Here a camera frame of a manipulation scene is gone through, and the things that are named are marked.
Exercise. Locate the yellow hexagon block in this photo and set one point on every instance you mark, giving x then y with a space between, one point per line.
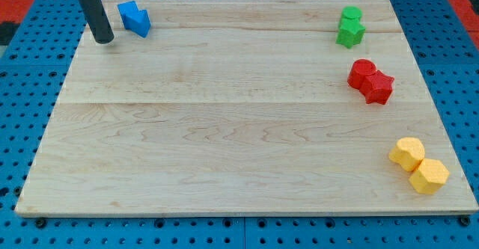
430 176

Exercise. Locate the green round block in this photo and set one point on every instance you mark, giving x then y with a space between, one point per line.
351 13

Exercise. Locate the light wooden board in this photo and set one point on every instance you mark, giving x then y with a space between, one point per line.
239 108

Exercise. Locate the blue triangular block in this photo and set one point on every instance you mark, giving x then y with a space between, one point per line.
138 22

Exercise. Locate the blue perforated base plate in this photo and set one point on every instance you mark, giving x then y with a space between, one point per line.
33 68

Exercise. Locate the green star block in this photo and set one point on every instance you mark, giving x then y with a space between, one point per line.
350 33

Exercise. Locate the blue square block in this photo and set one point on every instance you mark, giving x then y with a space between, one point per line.
126 8

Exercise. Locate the red star block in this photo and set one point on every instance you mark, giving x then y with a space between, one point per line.
377 88

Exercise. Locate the yellow heart block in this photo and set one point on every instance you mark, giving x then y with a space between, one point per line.
408 152

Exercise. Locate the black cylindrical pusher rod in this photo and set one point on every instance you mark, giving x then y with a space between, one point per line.
97 20

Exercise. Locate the red round block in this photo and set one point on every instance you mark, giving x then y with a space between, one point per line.
361 68

